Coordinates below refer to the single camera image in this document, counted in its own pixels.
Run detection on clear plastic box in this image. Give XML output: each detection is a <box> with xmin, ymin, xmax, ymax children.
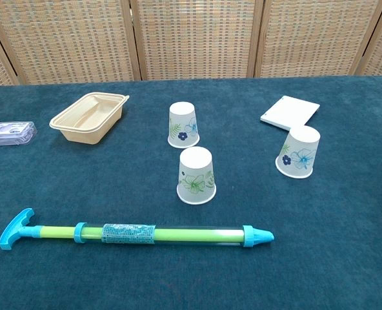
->
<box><xmin>0</xmin><ymin>121</ymin><xmax>38</xmax><ymax>147</ymax></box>

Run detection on white paper cup green flower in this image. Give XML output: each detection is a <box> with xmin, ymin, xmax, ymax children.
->
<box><xmin>176</xmin><ymin>146</ymin><xmax>217</xmax><ymax>205</ymax></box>

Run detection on woven folding screen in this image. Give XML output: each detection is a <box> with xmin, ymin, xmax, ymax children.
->
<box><xmin>0</xmin><ymin>0</ymin><xmax>382</xmax><ymax>87</ymax></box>

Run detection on white paper cup blue flower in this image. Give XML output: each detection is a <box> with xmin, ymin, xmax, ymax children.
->
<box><xmin>275</xmin><ymin>125</ymin><xmax>321</xmax><ymax>180</ymax></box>
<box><xmin>167</xmin><ymin>101</ymin><xmax>201</xmax><ymax>149</ymax></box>

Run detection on white square pad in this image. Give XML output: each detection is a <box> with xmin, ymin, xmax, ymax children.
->
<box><xmin>259</xmin><ymin>95</ymin><xmax>321</xmax><ymax>132</ymax></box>

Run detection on beige plastic food tray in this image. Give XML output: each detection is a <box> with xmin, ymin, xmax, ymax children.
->
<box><xmin>49</xmin><ymin>92</ymin><xmax>130</xmax><ymax>145</ymax></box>

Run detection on green blue water pump toy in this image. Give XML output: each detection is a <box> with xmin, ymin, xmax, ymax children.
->
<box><xmin>0</xmin><ymin>207</ymin><xmax>275</xmax><ymax>251</ymax></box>

